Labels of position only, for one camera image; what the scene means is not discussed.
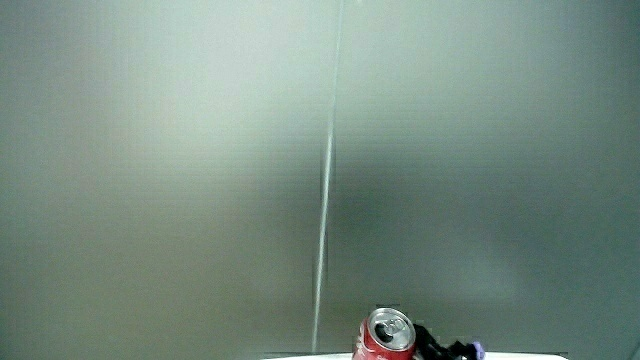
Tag person's right hand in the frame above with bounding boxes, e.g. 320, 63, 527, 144
412, 323, 487, 360

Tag red soda can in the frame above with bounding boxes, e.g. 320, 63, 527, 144
351, 307, 418, 360

